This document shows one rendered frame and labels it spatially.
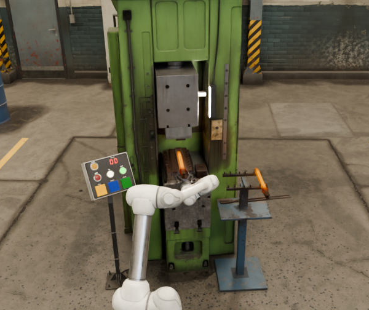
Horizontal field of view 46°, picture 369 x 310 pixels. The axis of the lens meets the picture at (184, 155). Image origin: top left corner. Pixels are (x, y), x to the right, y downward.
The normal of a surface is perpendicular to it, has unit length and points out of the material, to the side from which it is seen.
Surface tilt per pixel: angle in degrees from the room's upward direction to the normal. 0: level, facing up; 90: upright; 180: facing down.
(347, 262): 0
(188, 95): 90
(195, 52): 90
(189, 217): 90
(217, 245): 90
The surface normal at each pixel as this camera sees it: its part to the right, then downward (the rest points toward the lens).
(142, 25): 0.11, 0.44
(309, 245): -0.02, -0.90
